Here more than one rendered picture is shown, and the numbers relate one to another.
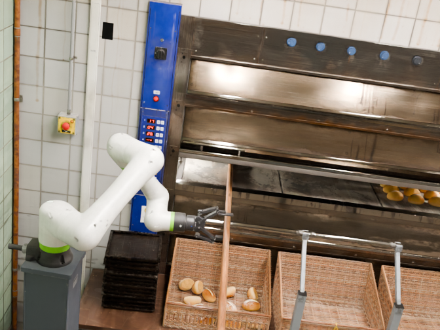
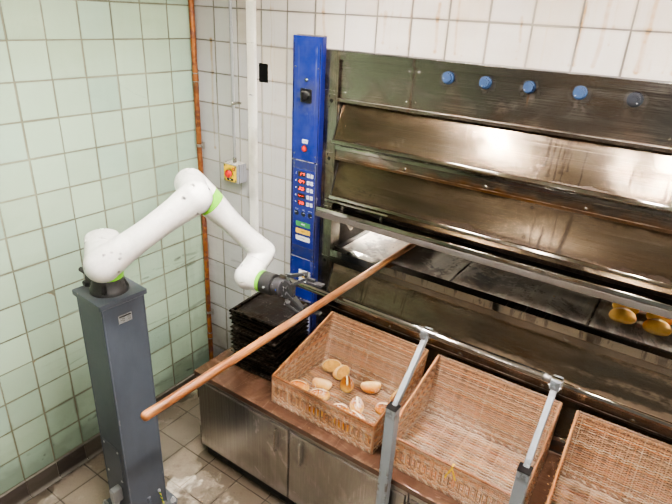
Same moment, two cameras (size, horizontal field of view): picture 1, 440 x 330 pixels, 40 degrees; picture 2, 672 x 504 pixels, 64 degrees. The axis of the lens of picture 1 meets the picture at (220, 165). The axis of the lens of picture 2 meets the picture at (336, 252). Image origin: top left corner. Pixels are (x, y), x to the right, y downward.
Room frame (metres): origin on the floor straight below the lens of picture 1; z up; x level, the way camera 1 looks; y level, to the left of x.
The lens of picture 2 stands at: (1.11, -1.19, 2.25)
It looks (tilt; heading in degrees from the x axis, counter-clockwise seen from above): 24 degrees down; 35
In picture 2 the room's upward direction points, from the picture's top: 3 degrees clockwise
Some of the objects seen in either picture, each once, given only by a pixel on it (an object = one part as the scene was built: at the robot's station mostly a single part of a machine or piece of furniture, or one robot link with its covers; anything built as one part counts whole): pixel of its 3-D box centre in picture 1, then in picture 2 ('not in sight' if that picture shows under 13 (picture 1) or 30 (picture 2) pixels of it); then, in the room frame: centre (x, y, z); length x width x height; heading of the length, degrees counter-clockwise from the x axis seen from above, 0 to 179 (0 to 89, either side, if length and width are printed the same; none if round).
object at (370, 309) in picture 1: (326, 300); (472, 431); (2.84, -0.69, 0.72); 0.56 x 0.49 x 0.28; 92
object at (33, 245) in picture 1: (41, 249); (101, 278); (2.12, 0.67, 1.23); 0.26 x 0.15 x 0.06; 88
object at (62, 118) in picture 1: (68, 123); (234, 171); (3.01, 0.83, 1.46); 0.10 x 0.07 x 0.10; 92
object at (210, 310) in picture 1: (219, 285); (349, 375); (2.82, -0.09, 0.72); 0.56 x 0.49 x 0.28; 92
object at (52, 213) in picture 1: (57, 226); (104, 255); (2.11, 0.61, 1.36); 0.16 x 0.13 x 0.19; 57
